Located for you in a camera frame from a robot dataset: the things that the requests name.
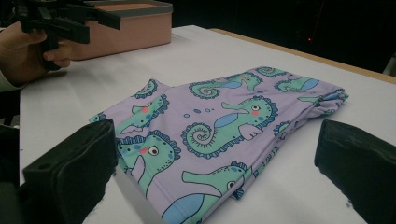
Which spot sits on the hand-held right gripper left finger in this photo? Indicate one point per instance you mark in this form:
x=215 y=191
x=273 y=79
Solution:
x=71 y=168

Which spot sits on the purple seahorse print pants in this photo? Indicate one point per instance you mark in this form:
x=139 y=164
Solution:
x=199 y=174

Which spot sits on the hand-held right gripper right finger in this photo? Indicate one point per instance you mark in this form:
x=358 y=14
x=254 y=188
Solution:
x=361 y=165

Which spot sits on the white table sheet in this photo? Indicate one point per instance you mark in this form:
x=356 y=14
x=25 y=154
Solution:
x=124 y=77

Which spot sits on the pink basket with grey rim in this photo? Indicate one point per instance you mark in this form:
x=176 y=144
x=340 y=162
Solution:
x=137 y=31

